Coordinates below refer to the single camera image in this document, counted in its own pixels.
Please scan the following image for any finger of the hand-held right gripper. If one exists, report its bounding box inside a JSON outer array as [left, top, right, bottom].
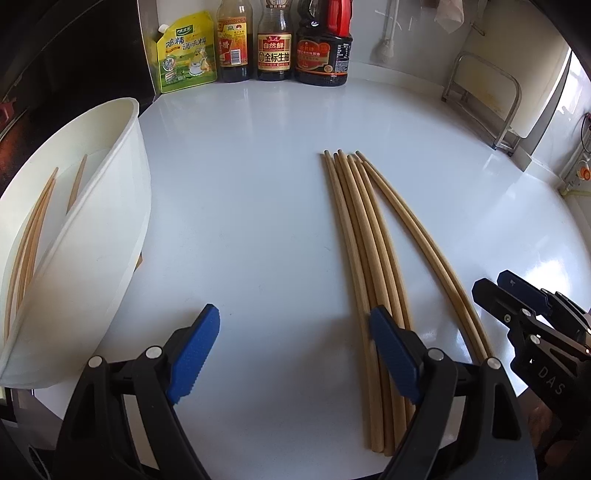
[[472, 278, 543, 340], [497, 270, 555, 315]]

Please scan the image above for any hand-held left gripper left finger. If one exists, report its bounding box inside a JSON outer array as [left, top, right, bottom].
[[55, 303, 221, 480]]

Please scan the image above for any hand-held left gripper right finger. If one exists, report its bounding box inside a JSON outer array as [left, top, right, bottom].
[[369, 307, 539, 480]]

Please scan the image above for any row of wooden chopsticks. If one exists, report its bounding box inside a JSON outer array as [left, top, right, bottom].
[[322, 148, 496, 457]]

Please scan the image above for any white round basin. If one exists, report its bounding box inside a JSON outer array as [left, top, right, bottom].
[[0, 97, 153, 388]]

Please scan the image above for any long wooden chopstick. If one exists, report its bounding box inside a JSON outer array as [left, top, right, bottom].
[[4, 167, 59, 344], [16, 179, 56, 296], [67, 154, 88, 214]]

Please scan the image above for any metal cutting board rack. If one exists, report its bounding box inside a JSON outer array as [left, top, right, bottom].
[[442, 51, 522, 154]]

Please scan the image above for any white cutting board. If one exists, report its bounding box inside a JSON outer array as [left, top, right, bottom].
[[462, 9, 575, 139]]

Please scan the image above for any white hanging brush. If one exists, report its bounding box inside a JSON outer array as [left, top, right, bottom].
[[373, 0, 399, 65]]

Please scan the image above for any pale hanging rag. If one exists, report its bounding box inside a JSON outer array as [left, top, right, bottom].
[[434, 0, 465, 33]]

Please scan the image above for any yellow green seasoning pouch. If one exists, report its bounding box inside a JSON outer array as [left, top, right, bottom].
[[148, 10, 218, 94]]

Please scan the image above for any large soy sauce jug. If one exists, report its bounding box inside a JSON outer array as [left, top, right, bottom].
[[295, 0, 354, 87]]

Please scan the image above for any slim vinegar bottle yellow cap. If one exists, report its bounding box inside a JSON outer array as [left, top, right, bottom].
[[217, 0, 254, 84]]

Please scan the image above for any soy sauce bottle yellow cap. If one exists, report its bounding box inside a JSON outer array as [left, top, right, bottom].
[[257, 0, 294, 82]]

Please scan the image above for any black range hood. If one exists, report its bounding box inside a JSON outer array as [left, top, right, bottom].
[[0, 0, 158, 153]]

